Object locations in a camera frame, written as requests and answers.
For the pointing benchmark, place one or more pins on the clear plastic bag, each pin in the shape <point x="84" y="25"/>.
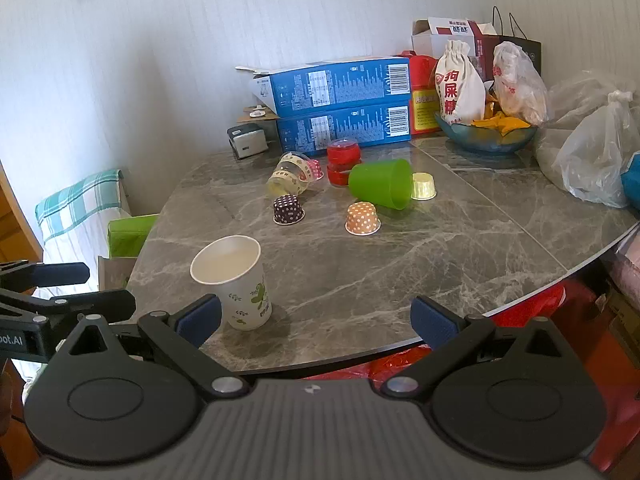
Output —
<point x="575" y="95"/>
<point x="595" y="155"/>

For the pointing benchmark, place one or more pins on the red yellow box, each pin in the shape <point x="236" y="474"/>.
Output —
<point x="422" y="102"/>

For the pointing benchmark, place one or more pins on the green plastic cup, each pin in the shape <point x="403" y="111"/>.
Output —
<point x="377" y="182"/>

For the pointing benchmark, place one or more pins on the white plastic bag red print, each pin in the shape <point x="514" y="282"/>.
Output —
<point x="517" y="85"/>

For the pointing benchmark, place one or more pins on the black paper bag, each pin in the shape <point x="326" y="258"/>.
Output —
<point x="530" y="47"/>

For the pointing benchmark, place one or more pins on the clear printed plastic cup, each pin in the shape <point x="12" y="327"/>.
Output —
<point x="290" y="175"/>

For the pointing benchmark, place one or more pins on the brown cardboard box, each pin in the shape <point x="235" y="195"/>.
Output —
<point x="262" y="119"/>

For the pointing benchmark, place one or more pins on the blue glass bowl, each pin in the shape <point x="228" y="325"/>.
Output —
<point x="480" y="139"/>

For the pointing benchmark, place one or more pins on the blue packet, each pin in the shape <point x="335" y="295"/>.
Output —
<point x="632" y="177"/>

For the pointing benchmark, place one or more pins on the dark purple polka-dot cupcake cup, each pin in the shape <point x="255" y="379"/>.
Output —
<point x="288" y="210"/>

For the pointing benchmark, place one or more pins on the pink polka-dot cupcake cup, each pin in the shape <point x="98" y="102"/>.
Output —
<point x="316" y="169"/>

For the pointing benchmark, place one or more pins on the red plastic jar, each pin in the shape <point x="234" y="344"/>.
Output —
<point x="343" y="160"/>

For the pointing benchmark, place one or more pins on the green box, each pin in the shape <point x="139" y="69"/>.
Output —
<point x="130" y="235"/>

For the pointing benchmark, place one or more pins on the gold foil cupcake cup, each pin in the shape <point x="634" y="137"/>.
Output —
<point x="424" y="186"/>

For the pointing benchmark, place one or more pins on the white paper cup green print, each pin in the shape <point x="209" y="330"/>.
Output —
<point x="247" y="295"/>

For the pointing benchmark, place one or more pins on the pink cloth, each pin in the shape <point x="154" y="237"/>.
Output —
<point x="625" y="270"/>

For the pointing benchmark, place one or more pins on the blue cardboard box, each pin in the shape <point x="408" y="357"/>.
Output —
<point x="335" y="85"/>
<point x="345" y="127"/>

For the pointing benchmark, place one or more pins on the white red carton box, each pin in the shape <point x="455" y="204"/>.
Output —
<point x="450" y="30"/>

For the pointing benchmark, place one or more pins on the small black white device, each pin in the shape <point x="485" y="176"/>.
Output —
<point x="246" y="141"/>

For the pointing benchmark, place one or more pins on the white cloth bag red print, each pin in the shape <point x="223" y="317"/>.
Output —
<point x="459" y="87"/>

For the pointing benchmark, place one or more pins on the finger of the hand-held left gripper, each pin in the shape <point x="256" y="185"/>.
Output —
<point x="60" y="274"/>
<point x="95" y="304"/>

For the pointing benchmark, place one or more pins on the orange snacks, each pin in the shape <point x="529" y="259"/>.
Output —
<point x="500" y="122"/>

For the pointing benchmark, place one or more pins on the teal plaid cloth chair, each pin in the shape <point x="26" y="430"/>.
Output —
<point x="75" y="205"/>

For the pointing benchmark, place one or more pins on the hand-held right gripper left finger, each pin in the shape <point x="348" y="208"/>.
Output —
<point x="199" y="319"/>

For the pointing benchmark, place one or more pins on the orange polka-dot cupcake cup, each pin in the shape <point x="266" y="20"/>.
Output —
<point x="362" y="219"/>

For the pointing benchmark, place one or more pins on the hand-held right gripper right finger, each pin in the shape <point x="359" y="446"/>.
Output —
<point x="432" y="321"/>

